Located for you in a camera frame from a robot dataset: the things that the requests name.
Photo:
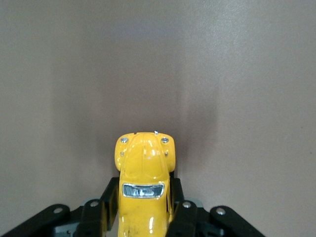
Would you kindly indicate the yellow beetle toy car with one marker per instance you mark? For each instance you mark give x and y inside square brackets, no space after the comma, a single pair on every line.
[143,163]

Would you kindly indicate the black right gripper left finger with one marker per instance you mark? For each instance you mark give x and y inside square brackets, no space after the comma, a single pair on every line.
[93,217]

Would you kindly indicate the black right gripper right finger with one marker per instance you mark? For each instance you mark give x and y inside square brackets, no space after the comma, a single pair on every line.
[187,219]

